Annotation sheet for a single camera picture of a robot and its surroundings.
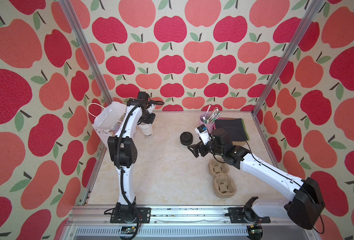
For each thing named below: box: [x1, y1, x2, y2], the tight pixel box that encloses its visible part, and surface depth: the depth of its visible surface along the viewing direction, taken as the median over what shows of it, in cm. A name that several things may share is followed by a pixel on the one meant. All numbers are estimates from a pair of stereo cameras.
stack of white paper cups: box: [138, 123, 153, 138], surface depth 103 cm
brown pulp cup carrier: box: [208, 158, 237, 199], surface depth 81 cm
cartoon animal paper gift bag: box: [87, 101, 127, 147], surface depth 90 cm
